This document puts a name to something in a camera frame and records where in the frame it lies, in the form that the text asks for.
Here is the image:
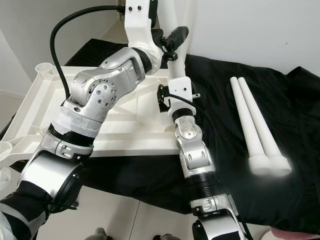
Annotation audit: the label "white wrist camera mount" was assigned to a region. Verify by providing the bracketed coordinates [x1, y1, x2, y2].
[122, 0, 160, 48]
[166, 76, 197, 121]

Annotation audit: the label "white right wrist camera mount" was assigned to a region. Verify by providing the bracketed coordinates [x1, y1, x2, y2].
[166, 76, 197, 121]

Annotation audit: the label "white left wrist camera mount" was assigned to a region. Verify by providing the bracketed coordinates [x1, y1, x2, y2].
[122, 0, 160, 48]

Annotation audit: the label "grey robot left foot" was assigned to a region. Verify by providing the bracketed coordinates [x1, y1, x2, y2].
[95, 229, 111, 240]

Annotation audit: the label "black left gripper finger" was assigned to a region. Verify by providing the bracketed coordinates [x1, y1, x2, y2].
[161, 26, 190, 51]

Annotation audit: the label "grey robot foot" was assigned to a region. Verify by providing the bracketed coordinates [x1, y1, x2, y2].
[95, 229, 111, 240]
[152, 232, 181, 240]

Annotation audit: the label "grey robot right foot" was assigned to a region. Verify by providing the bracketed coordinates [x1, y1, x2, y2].
[152, 232, 181, 240]

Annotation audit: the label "white plastic table top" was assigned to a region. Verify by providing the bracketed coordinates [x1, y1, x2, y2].
[0, 62, 186, 168]

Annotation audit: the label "pink cushion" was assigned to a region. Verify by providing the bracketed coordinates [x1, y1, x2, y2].
[270, 227, 320, 240]

